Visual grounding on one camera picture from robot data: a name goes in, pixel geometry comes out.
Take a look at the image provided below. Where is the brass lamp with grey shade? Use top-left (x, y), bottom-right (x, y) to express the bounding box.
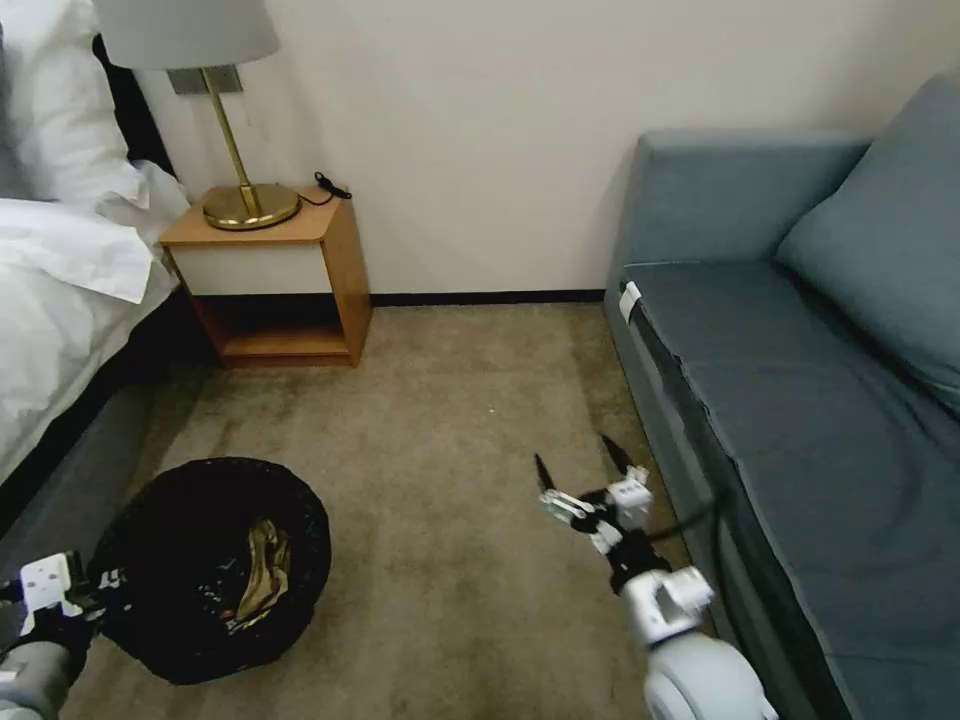
top-left (89, 0), bottom-right (304, 232)

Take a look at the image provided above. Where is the wooden nightstand with white drawer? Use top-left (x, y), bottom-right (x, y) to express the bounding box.
top-left (158, 200), bottom-right (374, 370)

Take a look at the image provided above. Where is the grey wall switch plate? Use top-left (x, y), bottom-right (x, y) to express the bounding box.
top-left (166, 65), bottom-right (246, 97)

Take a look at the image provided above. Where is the white duvet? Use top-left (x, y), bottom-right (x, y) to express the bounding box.
top-left (0, 159), bottom-right (194, 485)

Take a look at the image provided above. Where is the black woven trash bin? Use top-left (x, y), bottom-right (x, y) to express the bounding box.
top-left (88, 457), bottom-right (334, 686)

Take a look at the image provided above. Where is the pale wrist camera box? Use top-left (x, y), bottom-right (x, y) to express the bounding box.
top-left (17, 552), bottom-right (78, 614)
top-left (607, 479), bottom-right (652, 524)

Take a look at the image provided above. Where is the grey bed frame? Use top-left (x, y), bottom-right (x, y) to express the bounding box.
top-left (0, 288), bottom-right (200, 594)

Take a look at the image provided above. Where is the blue-grey fabric sofa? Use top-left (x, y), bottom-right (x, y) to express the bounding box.
top-left (603, 71), bottom-right (960, 720)

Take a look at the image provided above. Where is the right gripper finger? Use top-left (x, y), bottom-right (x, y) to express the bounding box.
top-left (601, 433), bottom-right (651, 487)
top-left (533, 451), bottom-right (595, 524)

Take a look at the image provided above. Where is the white pillow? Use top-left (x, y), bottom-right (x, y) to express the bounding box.
top-left (0, 0), bottom-right (149, 205)

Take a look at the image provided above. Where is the black lamp cord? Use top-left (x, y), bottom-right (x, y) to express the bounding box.
top-left (297, 170), bottom-right (355, 209)

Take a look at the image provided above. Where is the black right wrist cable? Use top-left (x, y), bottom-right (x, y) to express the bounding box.
top-left (643, 479), bottom-right (742, 628)

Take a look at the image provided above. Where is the blue-grey sofa cushion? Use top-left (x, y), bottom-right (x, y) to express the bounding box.
top-left (774, 71), bottom-right (960, 421)

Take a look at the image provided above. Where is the golden crumpled wrapper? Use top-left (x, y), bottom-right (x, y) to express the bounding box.
top-left (235, 517), bottom-right (294, 624)

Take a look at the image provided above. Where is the black baseboard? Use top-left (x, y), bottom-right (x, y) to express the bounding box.
top-left (371, 294), bottom-right (610, 310)

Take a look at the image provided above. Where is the dark headboard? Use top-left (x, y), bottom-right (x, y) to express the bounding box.
top-left (91, 33), bottom-right (183, 185)

